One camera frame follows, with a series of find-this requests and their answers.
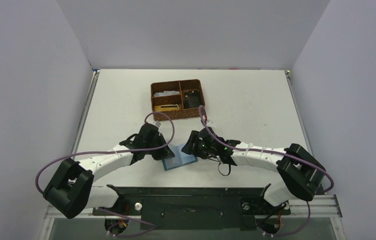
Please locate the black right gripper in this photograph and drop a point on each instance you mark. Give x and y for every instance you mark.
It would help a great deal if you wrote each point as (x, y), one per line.
(192, 145)

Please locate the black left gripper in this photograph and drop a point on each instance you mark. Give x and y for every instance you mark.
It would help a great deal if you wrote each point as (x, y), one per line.
(160, 149)

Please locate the blue leather card holder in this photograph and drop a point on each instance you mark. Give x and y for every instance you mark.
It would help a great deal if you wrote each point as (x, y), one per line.
(179, 160)

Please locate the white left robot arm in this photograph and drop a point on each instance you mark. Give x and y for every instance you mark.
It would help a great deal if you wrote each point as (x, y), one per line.
(71, 188)

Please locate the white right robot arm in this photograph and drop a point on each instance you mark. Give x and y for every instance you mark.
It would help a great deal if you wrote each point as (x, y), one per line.
(301, 174)

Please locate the gold card in basket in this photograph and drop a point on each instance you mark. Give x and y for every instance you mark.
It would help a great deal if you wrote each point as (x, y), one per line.
(166, 107)

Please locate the silver cards in basket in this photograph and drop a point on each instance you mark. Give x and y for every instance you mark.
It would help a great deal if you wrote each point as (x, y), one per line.
(166, 93)

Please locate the black items in basket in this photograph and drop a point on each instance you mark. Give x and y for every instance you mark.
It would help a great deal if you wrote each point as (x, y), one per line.
(192, 99)

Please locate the brown woven divided basket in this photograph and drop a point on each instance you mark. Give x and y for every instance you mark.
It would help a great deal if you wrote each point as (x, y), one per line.
(176, 85)

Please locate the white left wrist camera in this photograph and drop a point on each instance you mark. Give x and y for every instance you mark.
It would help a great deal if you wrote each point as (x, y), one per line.
(157, 124)

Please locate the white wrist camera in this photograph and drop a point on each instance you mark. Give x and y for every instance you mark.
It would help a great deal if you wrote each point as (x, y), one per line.
(210, 124)
(157, 124)

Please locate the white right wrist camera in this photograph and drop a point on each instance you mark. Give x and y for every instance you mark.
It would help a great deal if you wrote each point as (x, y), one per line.
(210, 124)

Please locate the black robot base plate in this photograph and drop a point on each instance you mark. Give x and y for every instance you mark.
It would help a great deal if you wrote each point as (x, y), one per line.
(239, 205)

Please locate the aluminium frame rail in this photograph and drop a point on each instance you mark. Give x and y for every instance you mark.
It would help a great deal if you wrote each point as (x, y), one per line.
(322, 206)

